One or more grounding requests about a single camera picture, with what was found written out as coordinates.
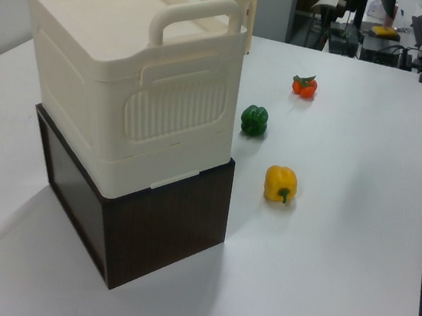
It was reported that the cream plastic cabinet door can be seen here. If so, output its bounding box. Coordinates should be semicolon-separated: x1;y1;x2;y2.
191;0;259;58

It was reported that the thin black stand pole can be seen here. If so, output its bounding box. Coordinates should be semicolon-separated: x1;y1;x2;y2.
350;0;370;31

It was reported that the green bell pepper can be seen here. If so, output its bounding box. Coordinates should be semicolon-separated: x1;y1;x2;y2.
237;102;272;139

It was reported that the orange tomato cluster with leaves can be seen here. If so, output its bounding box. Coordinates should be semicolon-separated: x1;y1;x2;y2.
289;71;321;101

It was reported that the black electronics box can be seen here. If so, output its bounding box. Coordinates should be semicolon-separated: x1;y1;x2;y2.
359;34;416;72

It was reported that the dark brown wooden box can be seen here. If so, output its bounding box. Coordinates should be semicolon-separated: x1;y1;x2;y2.
11;101;242;306

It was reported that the yellow bell pepper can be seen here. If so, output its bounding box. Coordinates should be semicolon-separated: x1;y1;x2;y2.
261;163;301;207

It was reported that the yellow sponge block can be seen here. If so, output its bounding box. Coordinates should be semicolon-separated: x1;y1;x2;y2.
369;24;401;41

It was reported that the cream plastic storage cabinet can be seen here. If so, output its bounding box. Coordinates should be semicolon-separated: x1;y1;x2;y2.
0;0;255;215

